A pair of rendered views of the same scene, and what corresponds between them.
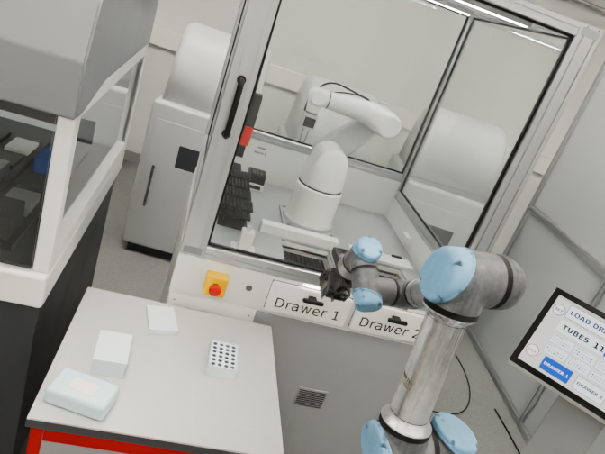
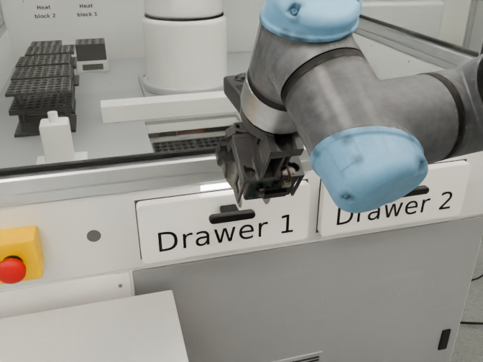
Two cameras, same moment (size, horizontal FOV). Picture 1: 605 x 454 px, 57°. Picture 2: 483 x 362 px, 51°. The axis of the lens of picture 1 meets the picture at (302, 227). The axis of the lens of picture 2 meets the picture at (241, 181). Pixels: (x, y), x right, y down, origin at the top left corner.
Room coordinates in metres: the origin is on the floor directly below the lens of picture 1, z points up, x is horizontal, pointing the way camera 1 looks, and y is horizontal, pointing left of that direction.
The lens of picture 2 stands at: (0.98, -0.12, 1.32)
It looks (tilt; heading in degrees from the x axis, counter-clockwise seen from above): 27 degrees down; 359
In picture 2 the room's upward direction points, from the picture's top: straight up
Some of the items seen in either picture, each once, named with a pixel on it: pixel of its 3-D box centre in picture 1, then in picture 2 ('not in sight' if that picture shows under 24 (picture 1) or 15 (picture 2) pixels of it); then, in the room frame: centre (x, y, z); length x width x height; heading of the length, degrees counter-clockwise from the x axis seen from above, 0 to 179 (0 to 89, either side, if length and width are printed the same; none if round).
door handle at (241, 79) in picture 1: (233, 109); not in sight; (1.58, 0.30, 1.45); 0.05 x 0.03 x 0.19; 14
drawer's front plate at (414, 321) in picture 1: (391, 322); (394, 197); (1.78, -0.42, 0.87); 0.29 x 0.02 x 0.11; 104
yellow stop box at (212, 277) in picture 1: (215, 284); (14, 256); (1.60, 0.20, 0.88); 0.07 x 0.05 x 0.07; 104
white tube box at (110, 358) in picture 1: (112, 353); not in sight; (1.22, 0.37, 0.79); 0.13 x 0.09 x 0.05; 17
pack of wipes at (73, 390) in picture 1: (82, 393); not in sight; (1.06, 0.37, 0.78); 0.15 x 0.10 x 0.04; 90
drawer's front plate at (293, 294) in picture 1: (309, 304); (226, 221); (1.70, -0.11, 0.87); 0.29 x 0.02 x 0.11; 104
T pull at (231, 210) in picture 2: (312, 300); (230, 212); (1.67, -0.12, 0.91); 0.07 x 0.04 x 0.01; 104
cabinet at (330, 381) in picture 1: (272, 333); (205, 273); (2.18, -0.04, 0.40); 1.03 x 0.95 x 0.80; 104
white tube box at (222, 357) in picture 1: (222, 359); not in sight; (1.37, 0.09, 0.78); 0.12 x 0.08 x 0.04; 12
